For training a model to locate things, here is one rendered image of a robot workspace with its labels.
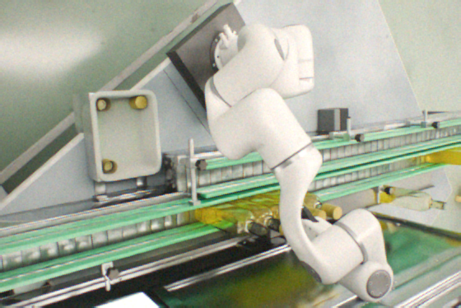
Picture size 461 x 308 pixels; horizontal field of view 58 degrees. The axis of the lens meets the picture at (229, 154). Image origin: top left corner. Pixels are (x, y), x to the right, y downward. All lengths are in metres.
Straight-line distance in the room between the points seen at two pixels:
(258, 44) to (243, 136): 0.17
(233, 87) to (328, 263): 0.35
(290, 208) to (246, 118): 0.16
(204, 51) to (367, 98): 0.85
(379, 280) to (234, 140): 0.33
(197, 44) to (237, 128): 0.57
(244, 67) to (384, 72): 1.25
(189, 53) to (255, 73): 0.48
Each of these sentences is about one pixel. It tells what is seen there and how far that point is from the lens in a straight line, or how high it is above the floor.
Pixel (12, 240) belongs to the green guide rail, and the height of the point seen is 0.91.
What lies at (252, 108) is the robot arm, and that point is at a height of 1.32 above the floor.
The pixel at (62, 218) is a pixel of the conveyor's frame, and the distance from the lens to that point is 1.03.
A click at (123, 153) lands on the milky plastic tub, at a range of 1.17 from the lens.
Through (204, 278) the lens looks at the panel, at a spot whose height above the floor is 1.03.
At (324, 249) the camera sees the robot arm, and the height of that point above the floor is 1.42.
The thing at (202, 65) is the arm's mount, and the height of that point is 0.81.
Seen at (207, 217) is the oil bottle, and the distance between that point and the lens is 1.11.
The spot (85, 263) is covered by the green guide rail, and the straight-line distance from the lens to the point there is 0.99.
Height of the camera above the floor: 1.86
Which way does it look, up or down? 54 degrees down
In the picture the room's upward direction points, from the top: 100 degrees clockwise
